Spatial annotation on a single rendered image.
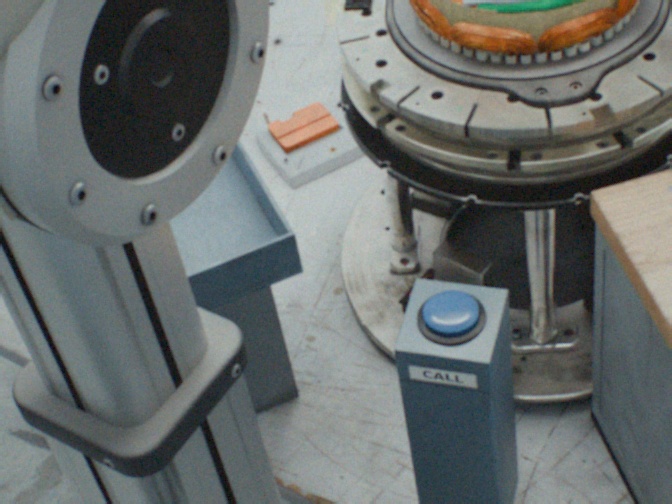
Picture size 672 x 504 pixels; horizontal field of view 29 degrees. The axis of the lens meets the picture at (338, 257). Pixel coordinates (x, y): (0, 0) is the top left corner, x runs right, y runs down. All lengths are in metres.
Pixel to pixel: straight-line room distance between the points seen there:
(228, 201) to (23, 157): 0.58
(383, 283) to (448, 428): 0.32
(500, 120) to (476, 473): 0.28
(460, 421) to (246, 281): 0.19
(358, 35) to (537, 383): 0.36
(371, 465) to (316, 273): 0.25
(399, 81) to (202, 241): 0.20
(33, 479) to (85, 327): 1.58
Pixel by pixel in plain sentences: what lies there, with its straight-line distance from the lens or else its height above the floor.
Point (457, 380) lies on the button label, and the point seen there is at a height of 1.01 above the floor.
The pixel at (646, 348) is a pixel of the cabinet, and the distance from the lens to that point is 0.97.
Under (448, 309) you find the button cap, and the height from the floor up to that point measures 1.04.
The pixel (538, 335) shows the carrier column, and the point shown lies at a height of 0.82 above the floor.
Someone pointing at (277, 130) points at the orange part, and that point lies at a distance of 1.45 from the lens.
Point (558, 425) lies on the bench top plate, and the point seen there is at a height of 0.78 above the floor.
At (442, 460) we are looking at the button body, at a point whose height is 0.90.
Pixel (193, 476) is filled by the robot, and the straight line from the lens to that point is 0.78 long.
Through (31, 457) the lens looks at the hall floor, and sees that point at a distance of 2.27.
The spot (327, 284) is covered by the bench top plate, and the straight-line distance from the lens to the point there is 1.31.
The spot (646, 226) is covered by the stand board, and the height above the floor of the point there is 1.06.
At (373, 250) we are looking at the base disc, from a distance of 1.30.
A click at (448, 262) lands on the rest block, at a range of 1.19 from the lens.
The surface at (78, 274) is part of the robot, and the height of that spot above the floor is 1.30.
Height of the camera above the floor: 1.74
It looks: 46 degrees down
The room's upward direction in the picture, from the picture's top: 11 degrees counter-clockwise
